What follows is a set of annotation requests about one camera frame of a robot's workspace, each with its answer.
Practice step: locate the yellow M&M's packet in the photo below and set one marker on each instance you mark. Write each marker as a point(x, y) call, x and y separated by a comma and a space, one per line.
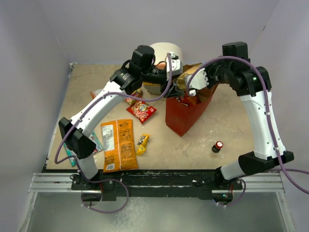
point(142, 144)

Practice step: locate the aluminium table rail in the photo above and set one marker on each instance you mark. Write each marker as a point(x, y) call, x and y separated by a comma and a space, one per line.
point(50, 182)

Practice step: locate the red noodle snack packet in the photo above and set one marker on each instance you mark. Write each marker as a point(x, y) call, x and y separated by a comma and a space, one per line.
point(141, 110)

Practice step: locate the small red-capped bottle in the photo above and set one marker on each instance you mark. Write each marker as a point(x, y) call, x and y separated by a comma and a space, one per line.
point(217, 147)

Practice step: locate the red paper bag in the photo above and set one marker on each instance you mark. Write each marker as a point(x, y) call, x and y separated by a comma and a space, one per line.
point(180, 118)

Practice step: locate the red Doritos chip bag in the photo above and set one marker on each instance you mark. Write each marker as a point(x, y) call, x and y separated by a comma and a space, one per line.
point(188, 101)

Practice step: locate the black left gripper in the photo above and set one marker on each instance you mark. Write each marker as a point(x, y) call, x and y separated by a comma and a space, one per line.
point(178, 93)

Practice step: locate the large gold snack bag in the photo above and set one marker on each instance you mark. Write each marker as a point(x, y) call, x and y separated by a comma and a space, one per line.
point(181, 82)

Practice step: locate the small three-drawer cabinet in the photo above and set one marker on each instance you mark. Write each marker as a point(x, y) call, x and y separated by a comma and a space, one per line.
point(160, 51)

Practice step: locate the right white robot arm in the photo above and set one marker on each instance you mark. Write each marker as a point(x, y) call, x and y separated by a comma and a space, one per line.
point(253, 86)

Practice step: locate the colourful candy packet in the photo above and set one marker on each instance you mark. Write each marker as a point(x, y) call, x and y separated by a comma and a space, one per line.
point(137, 93)

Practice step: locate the orange Kettle chip bag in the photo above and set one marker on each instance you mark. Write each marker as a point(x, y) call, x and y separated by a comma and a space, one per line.
point(118, 145)

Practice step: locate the orange Fox's candy bag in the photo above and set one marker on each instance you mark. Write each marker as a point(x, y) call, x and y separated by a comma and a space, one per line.
point(94, 93)

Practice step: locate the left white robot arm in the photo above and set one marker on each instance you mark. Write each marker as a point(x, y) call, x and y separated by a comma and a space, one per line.
point(123, 82)

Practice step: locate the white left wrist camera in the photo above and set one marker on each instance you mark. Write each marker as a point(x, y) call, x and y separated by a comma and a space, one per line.
point(174, 65)

